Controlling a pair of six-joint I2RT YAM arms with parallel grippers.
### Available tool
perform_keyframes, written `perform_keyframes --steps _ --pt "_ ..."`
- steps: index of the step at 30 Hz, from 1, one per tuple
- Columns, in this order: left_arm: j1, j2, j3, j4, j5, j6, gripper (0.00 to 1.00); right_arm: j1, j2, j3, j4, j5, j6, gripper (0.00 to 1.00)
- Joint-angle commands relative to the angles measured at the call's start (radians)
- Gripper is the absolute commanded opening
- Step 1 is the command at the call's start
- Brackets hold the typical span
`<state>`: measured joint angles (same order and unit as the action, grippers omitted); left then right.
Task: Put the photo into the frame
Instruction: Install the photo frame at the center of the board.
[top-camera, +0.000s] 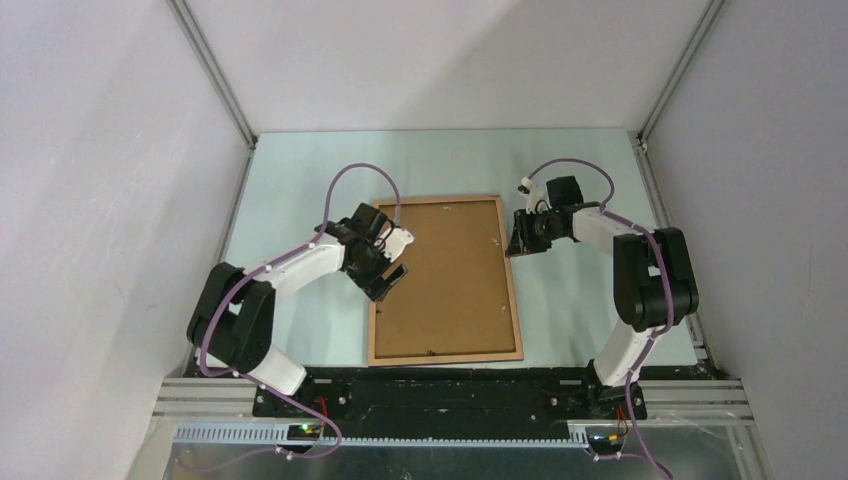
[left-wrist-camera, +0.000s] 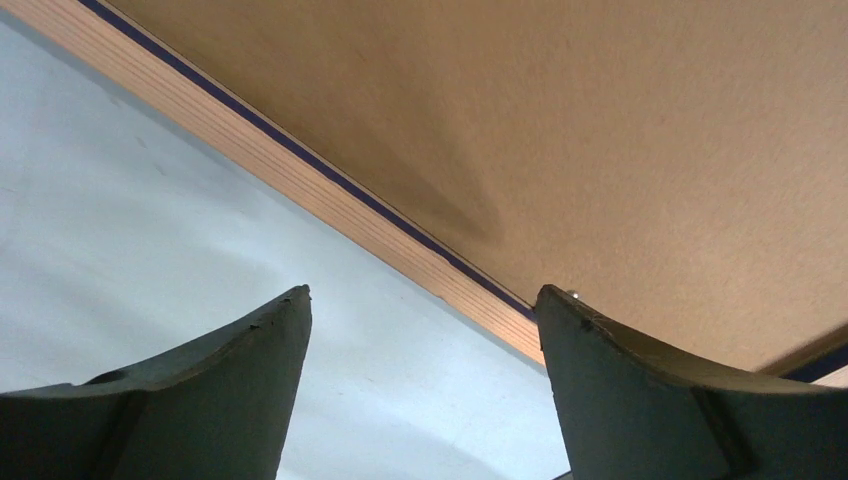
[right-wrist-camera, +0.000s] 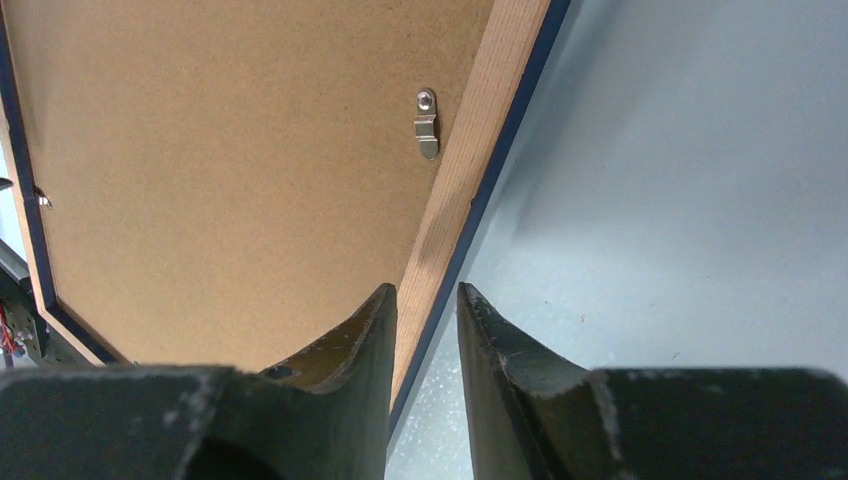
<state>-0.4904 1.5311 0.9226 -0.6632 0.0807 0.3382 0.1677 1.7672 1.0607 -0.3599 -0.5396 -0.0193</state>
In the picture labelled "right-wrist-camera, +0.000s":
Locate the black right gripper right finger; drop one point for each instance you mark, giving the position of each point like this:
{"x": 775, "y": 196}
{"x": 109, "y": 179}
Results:
{"x": 532, "y": 414}

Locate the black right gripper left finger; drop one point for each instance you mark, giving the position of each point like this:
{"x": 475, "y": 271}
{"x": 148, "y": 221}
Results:
{"x": 322, "y": 413}

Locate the brown cardboard backing board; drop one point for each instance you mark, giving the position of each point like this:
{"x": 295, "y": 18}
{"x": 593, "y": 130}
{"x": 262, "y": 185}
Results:
{"x": 232, "y": 179}

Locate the wooden picture frame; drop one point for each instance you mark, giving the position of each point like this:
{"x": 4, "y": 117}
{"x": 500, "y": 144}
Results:
{"x": 464, "y": 185}

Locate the silver metal turn clip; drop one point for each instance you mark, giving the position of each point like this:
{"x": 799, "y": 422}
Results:
{"x": 425, "y": 123}

